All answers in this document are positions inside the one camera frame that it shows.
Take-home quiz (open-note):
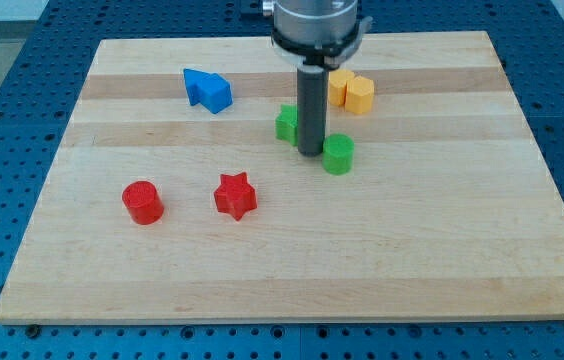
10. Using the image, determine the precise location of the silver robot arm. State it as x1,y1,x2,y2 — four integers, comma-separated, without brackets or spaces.
262,0,373,157

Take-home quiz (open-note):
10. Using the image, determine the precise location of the blue arrow block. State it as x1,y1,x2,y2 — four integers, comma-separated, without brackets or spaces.
183,68,233,114

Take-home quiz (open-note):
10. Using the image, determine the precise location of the light wooden board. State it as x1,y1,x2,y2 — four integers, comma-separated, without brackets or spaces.
0,31,564,325

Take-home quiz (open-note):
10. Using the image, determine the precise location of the red cylinder block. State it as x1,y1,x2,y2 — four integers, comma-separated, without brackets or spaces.
121,180,164,225

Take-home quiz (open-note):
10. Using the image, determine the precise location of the green star block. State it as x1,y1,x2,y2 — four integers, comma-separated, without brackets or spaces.
275,104,298,147

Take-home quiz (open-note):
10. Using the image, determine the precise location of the red star block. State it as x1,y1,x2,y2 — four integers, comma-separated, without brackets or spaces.
213,172,258,221

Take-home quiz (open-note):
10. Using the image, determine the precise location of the green cylinder block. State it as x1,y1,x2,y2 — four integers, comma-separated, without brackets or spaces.
322,133,355,175

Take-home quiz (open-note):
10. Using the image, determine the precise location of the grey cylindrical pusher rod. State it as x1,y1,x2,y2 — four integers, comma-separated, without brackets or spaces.
297,70,328,157

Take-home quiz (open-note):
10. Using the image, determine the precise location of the yellow hexagon block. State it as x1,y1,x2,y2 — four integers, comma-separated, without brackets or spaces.
344,76,375,115

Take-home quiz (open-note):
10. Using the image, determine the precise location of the black end effector flange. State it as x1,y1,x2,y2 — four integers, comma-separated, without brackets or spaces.
271,16,373,70

